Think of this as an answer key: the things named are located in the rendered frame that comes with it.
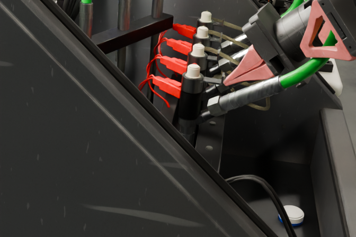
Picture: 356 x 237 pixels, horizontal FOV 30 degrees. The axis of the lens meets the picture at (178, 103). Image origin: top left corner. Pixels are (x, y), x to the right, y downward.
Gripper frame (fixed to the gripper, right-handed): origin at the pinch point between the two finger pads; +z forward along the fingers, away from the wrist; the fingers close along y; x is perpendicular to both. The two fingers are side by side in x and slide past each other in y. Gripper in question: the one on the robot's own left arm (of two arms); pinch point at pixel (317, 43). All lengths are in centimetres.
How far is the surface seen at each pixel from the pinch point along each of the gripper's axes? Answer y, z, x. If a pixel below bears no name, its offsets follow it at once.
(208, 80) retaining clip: 0.4, 19.5, -3.8
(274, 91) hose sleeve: 3.9, 5.4, 2.0
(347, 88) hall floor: -227, 230, 17
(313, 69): 1.8, 0.7, 2.1
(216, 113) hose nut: 7.0, 12.3, 0.7
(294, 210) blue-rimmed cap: -13.5, 37.7, 19.4
